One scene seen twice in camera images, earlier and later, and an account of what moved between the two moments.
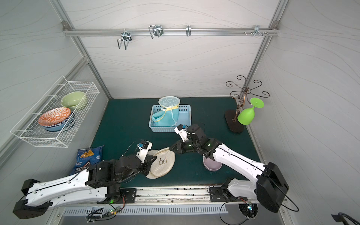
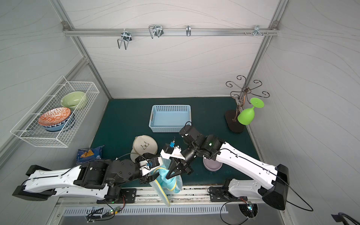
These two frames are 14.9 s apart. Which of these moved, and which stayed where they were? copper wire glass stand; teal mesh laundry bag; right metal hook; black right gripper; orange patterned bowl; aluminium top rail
Moved: teal mesh laundry bag; black right gripper
Stayed: right metal hook; aluminium top rail; orange patterned bowl; copper wire glass stand
